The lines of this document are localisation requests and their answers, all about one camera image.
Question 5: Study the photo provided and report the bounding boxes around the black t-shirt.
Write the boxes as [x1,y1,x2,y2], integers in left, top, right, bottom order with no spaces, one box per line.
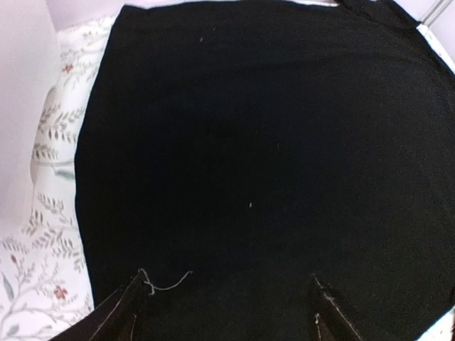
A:
[73,0,455,341]

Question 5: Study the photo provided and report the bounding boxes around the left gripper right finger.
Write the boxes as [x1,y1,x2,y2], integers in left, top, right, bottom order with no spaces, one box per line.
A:
[306,275,365,340]

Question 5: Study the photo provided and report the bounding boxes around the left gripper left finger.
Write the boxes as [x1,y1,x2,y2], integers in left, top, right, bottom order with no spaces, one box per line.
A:
[50,271,151,341]

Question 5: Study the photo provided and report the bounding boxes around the right aluminium frame post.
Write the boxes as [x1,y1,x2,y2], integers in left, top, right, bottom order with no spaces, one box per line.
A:
[420,0,454,27]

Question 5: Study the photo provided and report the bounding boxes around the floral patterned table mat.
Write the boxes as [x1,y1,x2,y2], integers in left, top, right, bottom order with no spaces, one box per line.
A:
[0,0,455,341]

